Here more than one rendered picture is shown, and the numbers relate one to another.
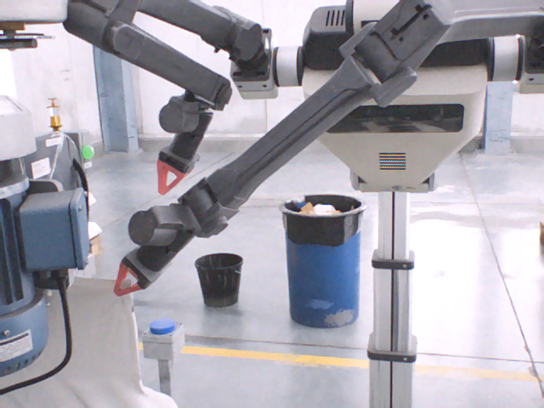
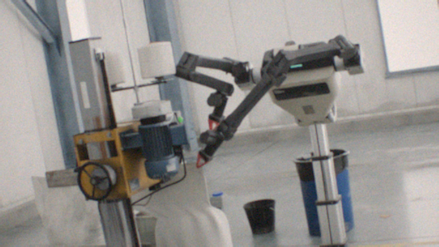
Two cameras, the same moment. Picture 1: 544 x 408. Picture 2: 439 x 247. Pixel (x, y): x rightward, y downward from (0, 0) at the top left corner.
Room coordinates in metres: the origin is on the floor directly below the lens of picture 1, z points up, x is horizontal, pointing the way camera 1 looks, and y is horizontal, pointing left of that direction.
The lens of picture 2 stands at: (-2.02, -0.38, 1.55)
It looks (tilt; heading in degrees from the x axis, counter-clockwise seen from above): 5 degrees down; 10
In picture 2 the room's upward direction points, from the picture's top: 10 degrees counter-clockwise
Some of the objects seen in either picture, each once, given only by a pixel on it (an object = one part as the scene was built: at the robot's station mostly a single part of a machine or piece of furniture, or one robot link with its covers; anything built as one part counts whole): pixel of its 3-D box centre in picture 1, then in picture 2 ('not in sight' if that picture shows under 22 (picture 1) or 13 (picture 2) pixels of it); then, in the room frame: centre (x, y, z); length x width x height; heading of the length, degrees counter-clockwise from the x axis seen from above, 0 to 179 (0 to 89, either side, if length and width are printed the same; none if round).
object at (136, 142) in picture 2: not in sight; (136, 138); (0.76, 0.48, 1.27); 0.12 x 0.09 x 0.09; 166
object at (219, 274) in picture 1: (220, 280); (261, 217); (3.56, 0.34, 0.13); 0.30 x 0.30 x 0.26
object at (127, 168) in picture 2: not in sight; (117, 159); (0.86, 0.62, 1.18); 0.34 x 0.25 x 0.31; 166
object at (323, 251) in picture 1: (323, 259); (326, 192); (3.32, -0.27, 0.32); 0.51 x 0.48 x 0.65; 166
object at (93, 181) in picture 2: not in sight; (94, 181); (0.60, 0.66, 1.13); 0.18 x 0.11 x 0.18; 76
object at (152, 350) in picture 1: (163, 340); (218, 200); (1.38, 0.27, 0.81); 0.08 x 0.08 x 0.06; 76
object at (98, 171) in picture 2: not in sight; (102, 177); (0.68, 0.64, 1.14); 0.11 x 0.06 x 0.11; 76
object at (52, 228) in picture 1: (58, 237); (179, 136); (0.80, 0.29, 1.25); 0.10 x 0.08 x 0.12; 11
